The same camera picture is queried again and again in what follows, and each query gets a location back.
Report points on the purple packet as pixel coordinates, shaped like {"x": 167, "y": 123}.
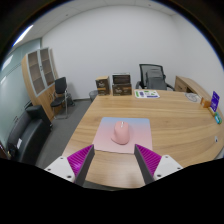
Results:
{"x": 215, "y": 101}

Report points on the pink and blue mouse pad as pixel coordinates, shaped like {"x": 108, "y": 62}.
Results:
{"x": 140, "y": 136}

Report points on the ceiling light strip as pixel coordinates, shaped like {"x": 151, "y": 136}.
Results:
{"x": 23, "y": 35}

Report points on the pink computer mouse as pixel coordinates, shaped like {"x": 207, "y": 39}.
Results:
{"x": 120, "y": 133}

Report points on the black cardboard box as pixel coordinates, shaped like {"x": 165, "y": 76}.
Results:
{"x": 121, "y": 78}

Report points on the wooden side desk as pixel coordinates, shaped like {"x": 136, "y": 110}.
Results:
{"x": 191, "y": 86}

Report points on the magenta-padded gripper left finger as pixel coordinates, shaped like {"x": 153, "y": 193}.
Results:
{"x": 79, "y": 160}

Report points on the black leather sofa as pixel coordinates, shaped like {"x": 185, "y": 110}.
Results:
{"x": 26, "y": 133}

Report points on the black visitor chair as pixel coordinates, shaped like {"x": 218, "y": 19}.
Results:
{"x": 60, "y": 91}

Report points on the grey waste bin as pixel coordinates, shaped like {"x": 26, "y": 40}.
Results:
{"x": 93, "y": 95}

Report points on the wooden shelf cabinet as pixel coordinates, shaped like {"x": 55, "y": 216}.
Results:
{"x": 38, "y": 80}

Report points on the black mesh office chair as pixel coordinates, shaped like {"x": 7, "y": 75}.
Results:
{"x": 154, "y": 78}

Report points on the leaflet with green blue print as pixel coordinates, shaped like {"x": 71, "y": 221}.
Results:
{"x": 146, "y": 94}

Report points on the small brown cardboard box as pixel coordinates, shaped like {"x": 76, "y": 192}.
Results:
{"x": 103, "y": 86}

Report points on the green box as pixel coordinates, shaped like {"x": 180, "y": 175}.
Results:
{"x": 218, "y": 118}

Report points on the orange cardboard box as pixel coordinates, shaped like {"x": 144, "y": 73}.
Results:
{"x": 205, "y": 102}

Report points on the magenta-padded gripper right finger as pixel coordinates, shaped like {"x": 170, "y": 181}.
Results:
{"x": 149, "y": 160}

